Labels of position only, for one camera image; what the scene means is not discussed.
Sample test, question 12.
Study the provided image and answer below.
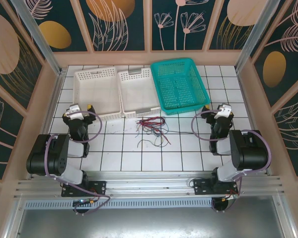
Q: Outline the white perforated plastic basket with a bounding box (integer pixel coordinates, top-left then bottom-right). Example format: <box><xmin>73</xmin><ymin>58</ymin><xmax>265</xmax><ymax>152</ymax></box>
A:
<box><xmin>73</xmin><ymin>66</ymin><xmax>122</xmax><ymax>122</ymax></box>

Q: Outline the teal perforated plastic basket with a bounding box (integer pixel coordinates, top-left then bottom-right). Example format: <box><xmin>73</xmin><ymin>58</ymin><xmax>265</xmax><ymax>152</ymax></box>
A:
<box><xmin>150</xmin><ymin>58</ymin><xmax>211</xmax><ymax>117</ymax></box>

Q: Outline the small controller board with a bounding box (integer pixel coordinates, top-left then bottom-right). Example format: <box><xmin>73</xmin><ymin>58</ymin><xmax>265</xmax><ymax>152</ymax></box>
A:
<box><xmin>72</xmin><ymin>198</ymin><xmax>95</xmax><ymax>208</ymax></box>
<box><xmin>212</xmin><ymin>194</ymin><xmax>239</xmax><ymax>213</ymax></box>

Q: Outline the grey metal sheet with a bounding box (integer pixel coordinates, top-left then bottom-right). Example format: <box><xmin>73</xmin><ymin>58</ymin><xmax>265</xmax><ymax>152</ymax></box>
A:
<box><xmin>4</xmin><ymin>207</ymin><xmax>296</xmax><ymax>238</ymax></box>

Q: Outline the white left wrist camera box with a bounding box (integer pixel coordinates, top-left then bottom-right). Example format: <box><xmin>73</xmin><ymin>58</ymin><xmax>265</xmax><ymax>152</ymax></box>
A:
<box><xmin>64</xmin><ymin>104</ymin><xmax>87</xmax><ymax>119</ymax></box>

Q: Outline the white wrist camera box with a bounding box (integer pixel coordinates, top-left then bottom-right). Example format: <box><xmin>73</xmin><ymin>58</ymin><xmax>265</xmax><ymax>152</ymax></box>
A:
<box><xmin>215</xmin><ymin>103</ymin><xmax>233</xmax><ymax>119</ymax></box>
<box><xmin>64</xmin><ymin>104</ymin><xmax>87</xmax><ymax>119</ymax></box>

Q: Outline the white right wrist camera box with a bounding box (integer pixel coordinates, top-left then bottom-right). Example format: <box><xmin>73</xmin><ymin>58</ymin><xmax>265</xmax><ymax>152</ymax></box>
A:
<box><xmin>215</xmin><ymin>103</ymin><xmax>233</xmax><ymax>119</ymax></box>

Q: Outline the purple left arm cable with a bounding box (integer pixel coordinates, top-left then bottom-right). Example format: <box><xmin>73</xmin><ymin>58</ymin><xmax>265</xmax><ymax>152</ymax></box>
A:
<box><xmin>43</xmin><ymin>111</ymin><xmax>111</xmax><ymax>215</ymax></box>

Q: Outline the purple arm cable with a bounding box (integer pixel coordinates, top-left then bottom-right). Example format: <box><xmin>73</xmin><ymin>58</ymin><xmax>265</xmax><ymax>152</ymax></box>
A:
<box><xmin>191</xmin><ymin>110</ymin><xmax>273</xmax><ymax>214</ymax></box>
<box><xmin>43</xmin><ymin>111</ymin><xmax>111</xmax><ymax>215</ymax></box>

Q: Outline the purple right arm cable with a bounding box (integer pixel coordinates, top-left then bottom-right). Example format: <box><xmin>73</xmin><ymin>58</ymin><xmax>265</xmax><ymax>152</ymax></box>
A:
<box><xmin>191</xmin><ymin>110</ymin><xmax>273</xmax><ymax>214</ymax></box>

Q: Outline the aluminium table edge rail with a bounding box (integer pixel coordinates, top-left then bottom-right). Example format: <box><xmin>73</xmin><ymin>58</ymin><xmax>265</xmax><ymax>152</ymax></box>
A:
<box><xmin>235</xmin><ymin>69</ymin><xmax>274</xmax><ymax>174</ymax></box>

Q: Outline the white basket with grey handles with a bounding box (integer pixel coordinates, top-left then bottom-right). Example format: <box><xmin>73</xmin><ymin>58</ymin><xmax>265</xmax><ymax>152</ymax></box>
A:
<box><xmin>117</xmin><ymin>68</ymin><xmax>162</xmax><ymax>119</ymax></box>

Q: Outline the aluminium frame post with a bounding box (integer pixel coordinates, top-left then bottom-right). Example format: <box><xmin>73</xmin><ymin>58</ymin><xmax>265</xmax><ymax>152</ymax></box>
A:
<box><xmin>9</xmin><ymin>0</ymin><xmax>63</xmax><ymax>75</ymax></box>
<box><xmin>234</xmin><ymin>0</ymin><xmax>280</xmax><ymax>73</ymax></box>

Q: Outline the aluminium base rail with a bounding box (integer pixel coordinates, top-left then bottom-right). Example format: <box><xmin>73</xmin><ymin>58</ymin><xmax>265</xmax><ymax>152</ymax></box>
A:
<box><xmin>13</xmin><ymin>170</ymin><xmax>286</xmax><ymax>199</ymax></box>

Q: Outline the grey slotted cable duct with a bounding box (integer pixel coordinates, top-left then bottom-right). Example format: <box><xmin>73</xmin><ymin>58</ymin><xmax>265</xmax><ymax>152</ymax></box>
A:
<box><xmin>24</xmin><ymin>198</ymin><xmax>214</xmax><ymax>209</ymax></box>

